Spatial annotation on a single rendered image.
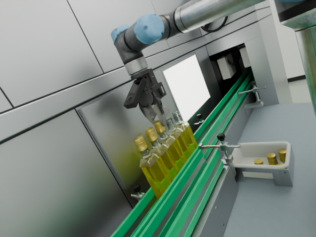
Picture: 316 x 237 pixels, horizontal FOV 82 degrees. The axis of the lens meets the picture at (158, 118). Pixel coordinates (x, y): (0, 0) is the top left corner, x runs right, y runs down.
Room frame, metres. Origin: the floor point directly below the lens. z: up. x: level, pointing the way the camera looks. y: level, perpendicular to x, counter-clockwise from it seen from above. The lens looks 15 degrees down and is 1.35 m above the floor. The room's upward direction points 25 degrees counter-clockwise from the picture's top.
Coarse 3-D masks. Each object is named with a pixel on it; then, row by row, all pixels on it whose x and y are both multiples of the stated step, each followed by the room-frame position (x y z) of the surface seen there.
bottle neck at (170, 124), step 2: (166, 118) 0.70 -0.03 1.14; (168, 118) 0.70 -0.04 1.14; (170, 118) 0.68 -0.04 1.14; (166, 120) 0.68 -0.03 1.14; (168, 120) 0.68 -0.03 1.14; (170, 120) 0.68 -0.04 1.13; (172, 120) 0.69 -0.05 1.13; (166, 122) 0.68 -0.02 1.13; (168, 122) 0.68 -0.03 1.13; (170, 122) 0.68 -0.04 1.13; (172, 122) 0.68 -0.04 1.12; (166, 124) 0.69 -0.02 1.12; (168, 124) 0.68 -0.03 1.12; (170, 124) 0.68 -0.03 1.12; (172, 124) 0.68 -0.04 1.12; (168, 126) 0.68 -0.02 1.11; (170, 126) 0.68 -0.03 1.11; (172, 126) 0.68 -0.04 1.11; (174, 126) 0.69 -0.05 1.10; (168, 128) 0.69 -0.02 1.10; (170, 128) 0.68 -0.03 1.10; (172, 128) 0.68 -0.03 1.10; (174, 128) 0.68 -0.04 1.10; (170, 130) 0.68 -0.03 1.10; (172, 130) 0.68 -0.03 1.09
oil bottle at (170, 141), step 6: (168, 138) 0.64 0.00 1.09; (174, 138) 0.65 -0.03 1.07; (168, 144) 0.62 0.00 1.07; (174, 144) 0.64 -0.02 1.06; (174, 150) 0.63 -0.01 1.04; (180, 150) 0.65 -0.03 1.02; (174, 156) 0.62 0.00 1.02; (180, 156) 0.64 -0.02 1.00; (180, 162) 0.63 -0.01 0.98; (180, 168) 0.62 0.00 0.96
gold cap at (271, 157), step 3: (270, 153) 0.67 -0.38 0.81; (273, 153) 0.67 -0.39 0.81; (267, 156) 0.67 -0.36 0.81; (270, 156) 0.66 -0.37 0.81; (273, 156) 0.65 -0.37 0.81; (270, 159) 0.65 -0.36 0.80; (273, 159) 0.65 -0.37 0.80; (276, 159) 0.65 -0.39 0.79; (270, 162) 0.65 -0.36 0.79; (273, 162) 0.65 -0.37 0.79; (276, 162) 0.65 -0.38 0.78
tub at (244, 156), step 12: (240, 144) 0.79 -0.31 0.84; (252, 144) 0.75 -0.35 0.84; (264, 144) 0.72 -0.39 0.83; (276, 144) 0.69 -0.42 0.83; (288, 144) 0.64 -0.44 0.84; (240, 156) 0.77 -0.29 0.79; (252, 156) 0.76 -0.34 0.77; (264, 156) 0.72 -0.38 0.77; (276, 156) 0.69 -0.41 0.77; (288, 156) 0.58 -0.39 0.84; (276, 168) 0.56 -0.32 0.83
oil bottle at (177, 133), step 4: (176, 128) 0.69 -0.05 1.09; (180, 128) 0.69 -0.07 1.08; (168, 132) 0.69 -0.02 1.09; (172, 132) 0.67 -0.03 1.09; (176, 132) 0.67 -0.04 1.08; (180, 132) 0.68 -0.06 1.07; (176, 136) 0.66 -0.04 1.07; (180, 136) 0.67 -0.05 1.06; (184, 136) 0.69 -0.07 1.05; (176, 140) 0.66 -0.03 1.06; (180, 140) 0.66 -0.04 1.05; (184, 140) 0.68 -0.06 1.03; (180, 144) 0.66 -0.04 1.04; (184, 144) 0.67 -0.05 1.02; (188, 144) 0.69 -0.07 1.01; (180, 148) 0.66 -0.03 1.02; (184, 148) 0.67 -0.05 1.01; (188, 148) 0.68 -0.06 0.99; (184, 152) 0.66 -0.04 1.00; (188, 152) 0.67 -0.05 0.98; (184, 156) 0.66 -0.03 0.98; (188, 156) 0.67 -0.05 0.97
